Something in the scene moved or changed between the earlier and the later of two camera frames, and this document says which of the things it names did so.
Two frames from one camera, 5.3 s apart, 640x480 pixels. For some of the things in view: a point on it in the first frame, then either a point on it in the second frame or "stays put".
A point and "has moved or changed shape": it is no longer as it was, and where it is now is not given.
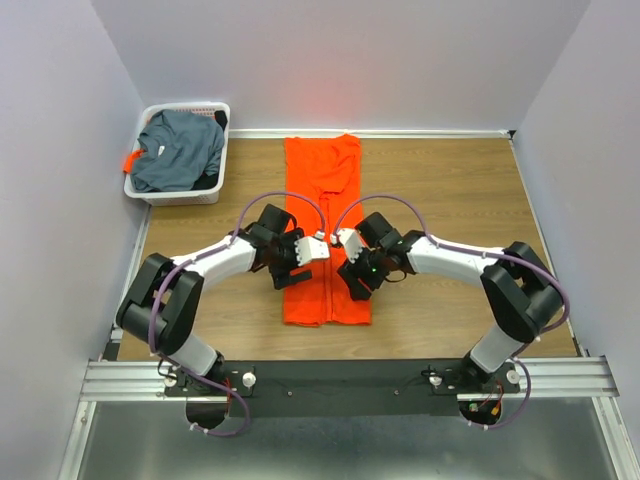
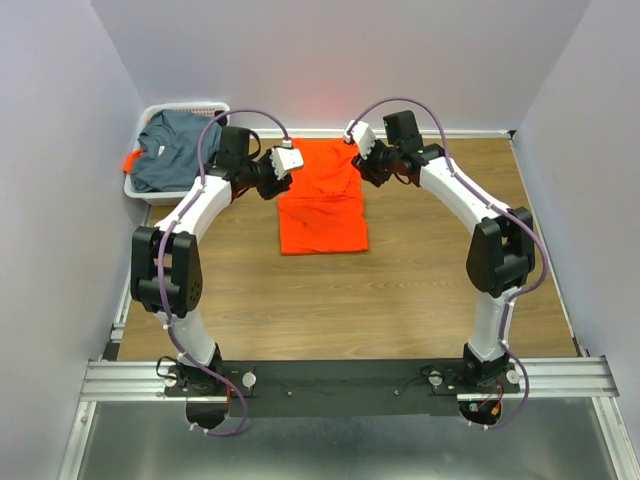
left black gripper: (282, 277) -> (276, 187)
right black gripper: (349, 273) -> (365, 168)
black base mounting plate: (342, 387) stays put
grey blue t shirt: (180, 147) stays put
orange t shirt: (323, 192) has moved or changed shape
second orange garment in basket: (129, 162) stays put
